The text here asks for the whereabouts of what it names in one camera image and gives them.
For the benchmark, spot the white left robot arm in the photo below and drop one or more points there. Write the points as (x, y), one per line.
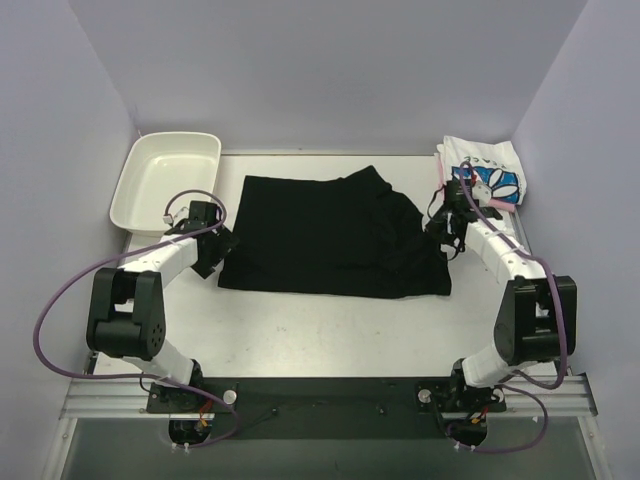
(127, 318)

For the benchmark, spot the black t shirt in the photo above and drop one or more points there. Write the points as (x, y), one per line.
(351, 236)

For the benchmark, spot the white plastic bin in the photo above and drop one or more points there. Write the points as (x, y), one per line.
(159, 166)

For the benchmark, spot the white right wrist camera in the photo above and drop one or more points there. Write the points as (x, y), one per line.
(482, 193)

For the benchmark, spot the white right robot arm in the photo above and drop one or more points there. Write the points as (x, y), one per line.
(536, 320)

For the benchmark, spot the white daisy print t shirt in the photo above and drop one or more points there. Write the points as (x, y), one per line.
(496, 166)

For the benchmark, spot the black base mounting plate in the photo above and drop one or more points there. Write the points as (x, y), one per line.
(348, 408)

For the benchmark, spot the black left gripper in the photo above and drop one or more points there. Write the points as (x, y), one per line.
(214, 248)

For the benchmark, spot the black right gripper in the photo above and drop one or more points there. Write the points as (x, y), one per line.
(445, 230)

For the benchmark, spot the aluminium front rail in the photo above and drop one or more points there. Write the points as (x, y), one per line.
(124, 399)

